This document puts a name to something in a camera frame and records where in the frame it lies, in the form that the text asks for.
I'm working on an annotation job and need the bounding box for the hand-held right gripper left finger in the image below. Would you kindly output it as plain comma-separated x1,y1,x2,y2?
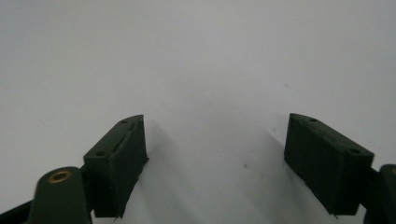
82,114,149,219

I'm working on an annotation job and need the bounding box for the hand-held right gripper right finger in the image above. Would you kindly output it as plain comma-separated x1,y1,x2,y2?
283,112,375,217

